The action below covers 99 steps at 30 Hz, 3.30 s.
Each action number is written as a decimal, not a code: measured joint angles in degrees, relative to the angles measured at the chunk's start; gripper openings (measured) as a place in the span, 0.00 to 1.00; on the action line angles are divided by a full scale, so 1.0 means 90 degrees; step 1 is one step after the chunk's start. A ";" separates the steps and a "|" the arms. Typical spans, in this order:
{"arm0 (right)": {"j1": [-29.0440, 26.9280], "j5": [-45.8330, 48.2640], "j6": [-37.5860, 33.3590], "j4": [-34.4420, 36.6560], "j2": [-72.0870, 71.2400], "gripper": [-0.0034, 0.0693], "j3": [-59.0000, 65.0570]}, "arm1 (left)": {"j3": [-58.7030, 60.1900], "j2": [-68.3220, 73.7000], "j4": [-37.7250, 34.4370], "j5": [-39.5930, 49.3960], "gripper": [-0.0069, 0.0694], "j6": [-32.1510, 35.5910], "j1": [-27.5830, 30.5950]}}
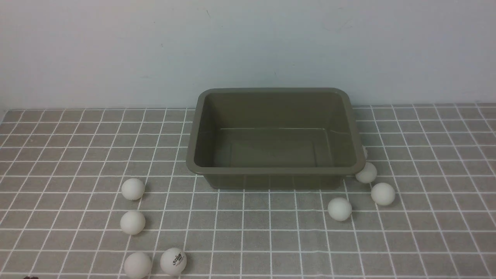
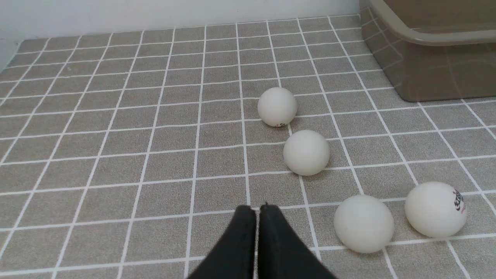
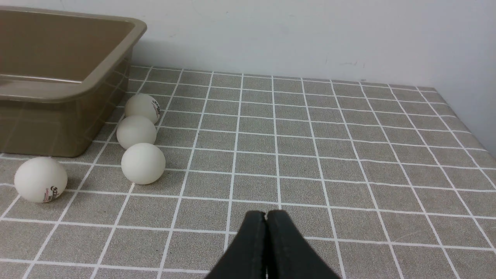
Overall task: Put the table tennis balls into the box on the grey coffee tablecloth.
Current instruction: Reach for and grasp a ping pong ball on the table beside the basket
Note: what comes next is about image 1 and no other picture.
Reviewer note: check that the white printed table-tennis ball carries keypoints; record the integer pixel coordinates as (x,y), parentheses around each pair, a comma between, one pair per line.
(173,261)

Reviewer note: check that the white table-tennis ball behind bin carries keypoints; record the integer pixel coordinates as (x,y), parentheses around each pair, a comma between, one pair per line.
(365,152)

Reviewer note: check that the olive green plastic bin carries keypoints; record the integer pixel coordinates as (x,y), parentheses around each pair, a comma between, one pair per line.
(274,138)

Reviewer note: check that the grey checked tablecloth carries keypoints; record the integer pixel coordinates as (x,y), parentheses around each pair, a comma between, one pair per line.
(61,201)

